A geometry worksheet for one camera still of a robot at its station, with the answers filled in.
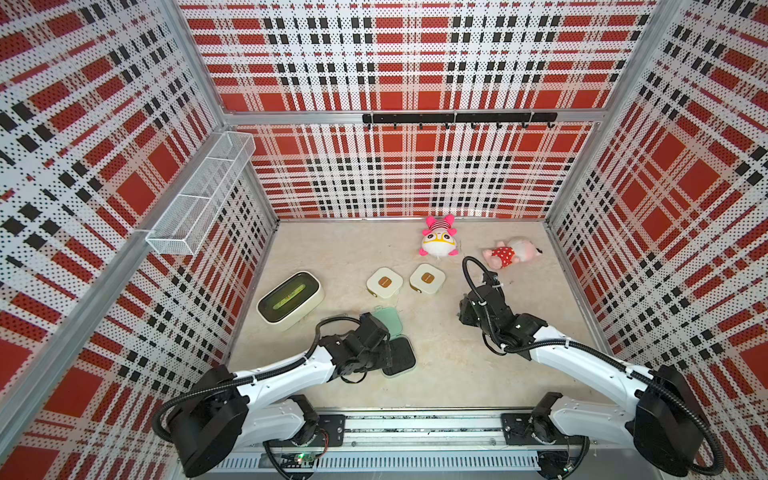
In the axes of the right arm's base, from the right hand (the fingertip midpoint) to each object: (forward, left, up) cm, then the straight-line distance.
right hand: (471, 304), depth 84 cm
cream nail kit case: (+13, +26, -8) cm, 30 cm away
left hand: (-12, +23, -8) cm, 27 cm away
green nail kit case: (-10, +20, -12) cm, 25 cm away
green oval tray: (+5, +55, -5) cm, 55 cm away
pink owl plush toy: (+28, +7, -3) cm, 29 cm away
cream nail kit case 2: (+15, +11, -9) cm, 21 cm away
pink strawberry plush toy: (+22, -16, -5) cm, 28 cm away
